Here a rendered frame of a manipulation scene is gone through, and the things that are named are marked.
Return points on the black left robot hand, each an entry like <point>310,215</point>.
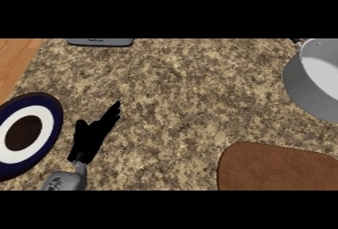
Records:
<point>93,131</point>

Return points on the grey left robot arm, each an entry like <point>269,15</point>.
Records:
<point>65,180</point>

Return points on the brown wooden cutting board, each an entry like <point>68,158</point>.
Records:
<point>278,168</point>

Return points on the grey metal pot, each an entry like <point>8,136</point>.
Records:
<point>315,80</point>

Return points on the navy white brown round plate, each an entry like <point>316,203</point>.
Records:
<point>27,134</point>

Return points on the dark grey flat appliance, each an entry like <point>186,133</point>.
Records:
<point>101,42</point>

